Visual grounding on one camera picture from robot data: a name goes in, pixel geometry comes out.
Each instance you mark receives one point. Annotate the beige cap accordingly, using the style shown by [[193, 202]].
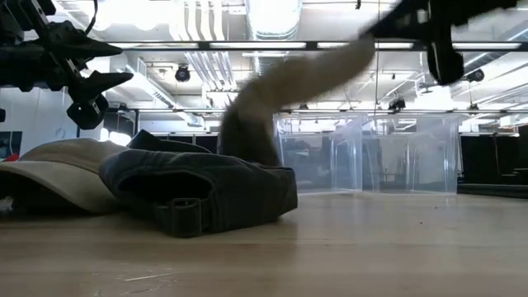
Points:
[[62, 173]]

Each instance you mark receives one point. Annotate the beige hat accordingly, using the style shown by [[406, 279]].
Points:
[[297, 80]]

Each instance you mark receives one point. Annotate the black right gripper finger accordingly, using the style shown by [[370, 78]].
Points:
[[398, 22], [445, 62]]

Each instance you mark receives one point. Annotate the black ceiling spotlight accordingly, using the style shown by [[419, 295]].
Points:
[[477, 75], [182, 74], [397, 104]]

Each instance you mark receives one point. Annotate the silver ventilation duct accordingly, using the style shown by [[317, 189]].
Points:
[[273, 20]]

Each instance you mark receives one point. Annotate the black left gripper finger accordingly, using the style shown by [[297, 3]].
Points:
[[88, 46], [92, 97]]

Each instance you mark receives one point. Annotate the clear plastic bin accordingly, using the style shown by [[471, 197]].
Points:
[[317, 161], [416, 156]]

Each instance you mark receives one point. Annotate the red object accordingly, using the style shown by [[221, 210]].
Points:
[[12, 157]]

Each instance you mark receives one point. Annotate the black cap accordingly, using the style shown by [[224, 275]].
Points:
[[148, 142]]

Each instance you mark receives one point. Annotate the dark wall poster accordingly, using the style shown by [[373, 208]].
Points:
[[10, 144]]

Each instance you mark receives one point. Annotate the dark low bench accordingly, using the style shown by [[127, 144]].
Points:
[[495, 190]]

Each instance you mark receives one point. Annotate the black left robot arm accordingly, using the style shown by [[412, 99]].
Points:
[[20, 14]]

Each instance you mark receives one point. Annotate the black ceiling rail with lights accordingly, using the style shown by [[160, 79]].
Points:
[[311, 45], [198, 110]]

